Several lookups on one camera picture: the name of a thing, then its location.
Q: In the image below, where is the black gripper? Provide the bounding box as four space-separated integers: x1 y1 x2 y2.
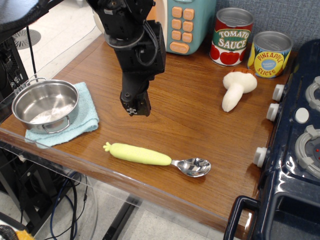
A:
114 21 166 117

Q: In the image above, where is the white plush mushroom toy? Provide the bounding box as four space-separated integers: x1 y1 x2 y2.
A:
222 67 258 113

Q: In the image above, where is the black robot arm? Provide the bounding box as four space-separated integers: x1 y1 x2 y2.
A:
88 0 166 117

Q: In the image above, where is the light blue folded cloth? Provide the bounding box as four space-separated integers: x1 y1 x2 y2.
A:
25 82 100 149

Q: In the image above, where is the stainless steel pot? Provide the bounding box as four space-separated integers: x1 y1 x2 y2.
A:
11 78 80 134

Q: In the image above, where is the teal toy microwave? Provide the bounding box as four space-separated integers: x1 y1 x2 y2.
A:
93 0 216 55

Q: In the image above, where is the tomato sauce can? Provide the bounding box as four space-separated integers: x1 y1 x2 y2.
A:
209 7 254 66

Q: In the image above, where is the white stove knob lower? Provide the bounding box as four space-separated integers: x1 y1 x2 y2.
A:
253 147 268 168

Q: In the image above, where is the white stove knob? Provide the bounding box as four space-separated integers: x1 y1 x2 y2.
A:
272 84 285 102
266 103 280 122
253 147 268 168

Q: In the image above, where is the white stove knob middle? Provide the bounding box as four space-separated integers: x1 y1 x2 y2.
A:
266 103 280 122

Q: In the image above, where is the white stove knob upper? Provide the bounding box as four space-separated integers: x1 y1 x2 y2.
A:
272 84 285 102

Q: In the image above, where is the pineapple slices can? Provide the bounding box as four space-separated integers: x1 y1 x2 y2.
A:
247 31 294 79

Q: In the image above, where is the black desk at left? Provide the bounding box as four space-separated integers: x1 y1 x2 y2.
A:
0 0 61 100

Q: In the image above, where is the dark blue toy stove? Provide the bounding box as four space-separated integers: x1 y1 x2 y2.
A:
224 39 320 240

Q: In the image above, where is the spoon with green handle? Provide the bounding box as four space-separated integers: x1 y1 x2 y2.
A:
103 142 211 178

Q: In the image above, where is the blue cable under table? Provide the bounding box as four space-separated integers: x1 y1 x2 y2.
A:
49 174 78 240

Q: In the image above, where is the black cable under table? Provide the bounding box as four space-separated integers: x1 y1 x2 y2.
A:
44 172 88 240

